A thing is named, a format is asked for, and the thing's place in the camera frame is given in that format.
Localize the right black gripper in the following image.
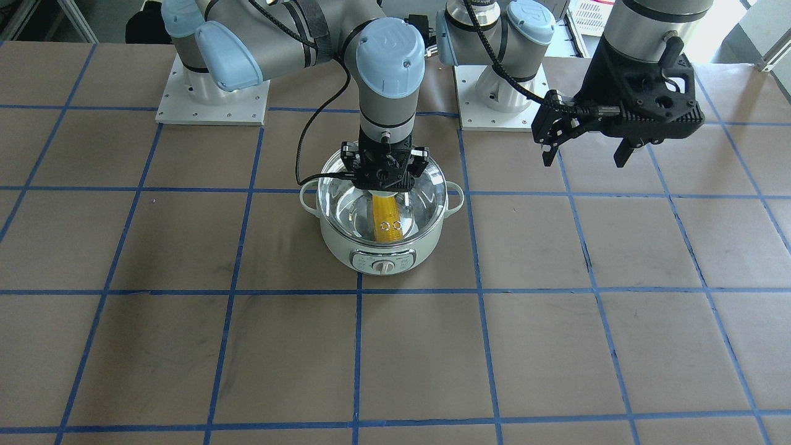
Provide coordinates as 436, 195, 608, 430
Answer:
340, 137, 429, 192

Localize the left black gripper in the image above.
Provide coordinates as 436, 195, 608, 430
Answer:
531, 37, 704, 168

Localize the glass pot lid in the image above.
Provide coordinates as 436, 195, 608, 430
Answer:
316, 158, 458, 247

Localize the yellow corn cob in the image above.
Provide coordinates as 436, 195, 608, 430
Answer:
372, 195, 404, 244

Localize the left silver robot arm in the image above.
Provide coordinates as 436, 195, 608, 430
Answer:
435, 1, 713, 168

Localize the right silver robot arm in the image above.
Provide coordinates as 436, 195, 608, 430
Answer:
161, 1, 429, 193

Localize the white electric cooking pot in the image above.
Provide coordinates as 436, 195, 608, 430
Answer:
299, 152, 464, 276

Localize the brown paper table mat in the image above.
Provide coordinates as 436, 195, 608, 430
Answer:
1, 42, 789, 444

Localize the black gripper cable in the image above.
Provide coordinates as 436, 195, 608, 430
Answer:
295, 62, 353, 187

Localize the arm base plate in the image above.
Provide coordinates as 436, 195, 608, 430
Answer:
155, 55, 269, 126
453, 66, 539, 132

